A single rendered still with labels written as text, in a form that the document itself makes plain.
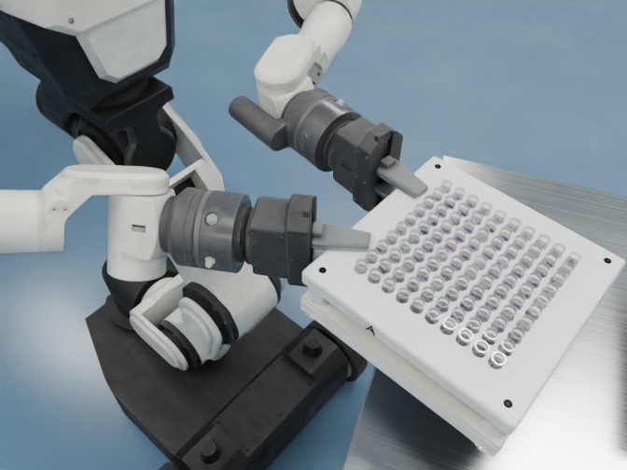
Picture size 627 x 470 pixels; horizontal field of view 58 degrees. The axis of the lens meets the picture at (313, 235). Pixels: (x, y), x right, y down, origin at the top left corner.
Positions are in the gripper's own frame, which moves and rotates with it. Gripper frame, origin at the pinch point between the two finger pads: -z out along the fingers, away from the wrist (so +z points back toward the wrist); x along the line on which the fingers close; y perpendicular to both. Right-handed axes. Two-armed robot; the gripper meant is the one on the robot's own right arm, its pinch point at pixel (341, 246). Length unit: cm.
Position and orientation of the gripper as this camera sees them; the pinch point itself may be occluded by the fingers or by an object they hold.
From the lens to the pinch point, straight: 61.5
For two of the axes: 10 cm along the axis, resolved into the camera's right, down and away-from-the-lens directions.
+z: -9.9, -1.3, 1.0
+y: -1.6, 7.4, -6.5
